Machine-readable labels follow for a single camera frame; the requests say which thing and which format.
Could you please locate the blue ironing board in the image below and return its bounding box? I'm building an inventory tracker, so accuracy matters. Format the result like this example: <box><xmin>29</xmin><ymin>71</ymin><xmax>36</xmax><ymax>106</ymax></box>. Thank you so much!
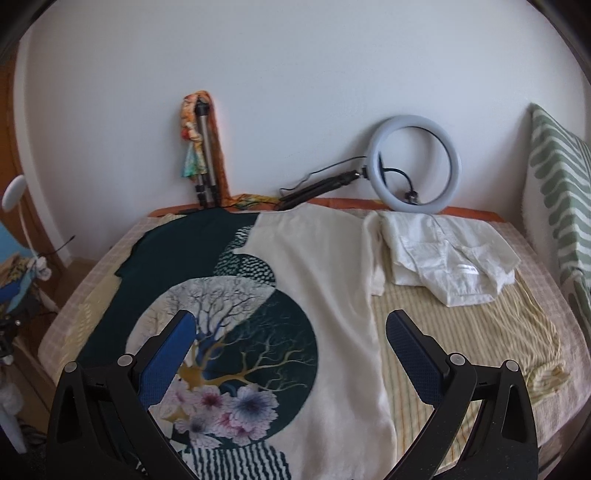
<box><xmin>1</xmin><ymin>225</ymin><xmax>34</xmax><ymax>316</ymax></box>

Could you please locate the green white striped pillow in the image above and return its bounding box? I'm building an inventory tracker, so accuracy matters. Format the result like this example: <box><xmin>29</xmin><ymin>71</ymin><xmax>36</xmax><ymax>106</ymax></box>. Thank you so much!
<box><xmin>522</xmin><ymin>104</ymin><xmax>590</xmax><ymax>322</ymax></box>

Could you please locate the black ring light stand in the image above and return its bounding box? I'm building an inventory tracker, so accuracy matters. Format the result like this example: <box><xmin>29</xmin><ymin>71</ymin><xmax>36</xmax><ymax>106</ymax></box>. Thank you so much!
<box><xmin>276</xmin><ymin>170</ymin><xmax>362</xmax><ymax>211</ymax></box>

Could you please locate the yellow striped bed blanket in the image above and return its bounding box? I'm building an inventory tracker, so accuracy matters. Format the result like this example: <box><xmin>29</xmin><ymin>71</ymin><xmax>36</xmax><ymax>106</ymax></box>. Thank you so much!
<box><xmin>59</xmin><ymin>212</ymin><xmax>571</xmax><ymax>476</ymax></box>

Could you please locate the white desk lamp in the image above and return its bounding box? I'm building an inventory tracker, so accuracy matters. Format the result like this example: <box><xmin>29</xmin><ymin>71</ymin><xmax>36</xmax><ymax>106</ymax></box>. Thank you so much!
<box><xmin>0</xmin><ymin>174</ymin><xmax>56</xmax><ymax>282</ymax></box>

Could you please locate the pink checked mattress cover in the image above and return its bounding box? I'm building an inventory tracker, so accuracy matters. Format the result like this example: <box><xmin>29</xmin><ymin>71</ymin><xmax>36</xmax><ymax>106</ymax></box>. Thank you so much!
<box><xmin>38</xmin><ymin>213</ymin><xmax>590</xmax><ymax>460</ymax></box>

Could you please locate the silver folded tripod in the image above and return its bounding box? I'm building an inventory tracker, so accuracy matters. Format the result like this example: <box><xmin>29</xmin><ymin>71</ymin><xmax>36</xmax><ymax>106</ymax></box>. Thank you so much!
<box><xmin>194</xmin><ymin>98</ymin><xmax>221</xmax><ymax>207</ymax></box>

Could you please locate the colourful orange scarf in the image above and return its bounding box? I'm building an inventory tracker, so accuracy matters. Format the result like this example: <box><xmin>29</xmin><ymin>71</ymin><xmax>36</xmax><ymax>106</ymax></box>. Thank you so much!
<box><xmin>180</xmin><ymin>90</ymin><xmax>279</xmax><ymax>211</ymax></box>

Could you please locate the green cream tree print t-shirt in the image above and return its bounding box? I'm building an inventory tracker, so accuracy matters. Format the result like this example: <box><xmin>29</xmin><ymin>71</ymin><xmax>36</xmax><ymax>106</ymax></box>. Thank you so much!
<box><xmin>78</xmin><ymin>204</ymin><xmax>397</xmax><ymax>479</ymax></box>

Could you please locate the white crumpled shirt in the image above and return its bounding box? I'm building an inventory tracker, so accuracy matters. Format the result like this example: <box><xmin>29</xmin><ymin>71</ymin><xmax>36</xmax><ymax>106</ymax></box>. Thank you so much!
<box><xmin>381</xmin><ymin>212</ymin><xmax>521</xmax><ymax>307</ymax></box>

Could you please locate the white ring light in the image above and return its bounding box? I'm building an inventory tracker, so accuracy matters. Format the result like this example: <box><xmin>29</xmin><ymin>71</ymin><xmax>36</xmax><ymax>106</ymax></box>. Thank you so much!
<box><xmin>365</xmin><ymin>115</ymin><xmax>462</xmax><ymax>214</ymax></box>

